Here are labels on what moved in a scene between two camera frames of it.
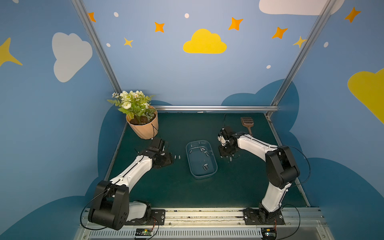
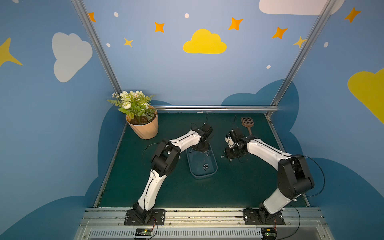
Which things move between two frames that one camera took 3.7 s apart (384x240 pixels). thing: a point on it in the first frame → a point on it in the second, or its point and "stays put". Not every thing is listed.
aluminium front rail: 303,223 stays put
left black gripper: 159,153 → 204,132
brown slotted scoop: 247,122 stays put
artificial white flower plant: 135,104 stays put
